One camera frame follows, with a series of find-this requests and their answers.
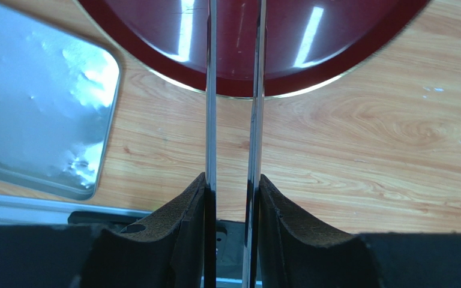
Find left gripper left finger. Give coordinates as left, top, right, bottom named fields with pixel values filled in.
left=0, top=174, right=205, bottom=287

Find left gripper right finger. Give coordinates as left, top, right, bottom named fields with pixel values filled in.
left=259, top=176, right=461, bottom=287

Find red round tray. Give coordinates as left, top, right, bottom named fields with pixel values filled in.
left=80, top=1, right=427, bottom=98

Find silver tin lid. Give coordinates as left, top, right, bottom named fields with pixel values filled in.
left=0, top=4, right=121, bottom=200

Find aluminium frame rail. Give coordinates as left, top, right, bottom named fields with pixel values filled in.
left=0, top=194, right=150, bottom=225

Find metal serving tongs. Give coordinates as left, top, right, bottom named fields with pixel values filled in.
left=203, top=1, right=267, bottom=287

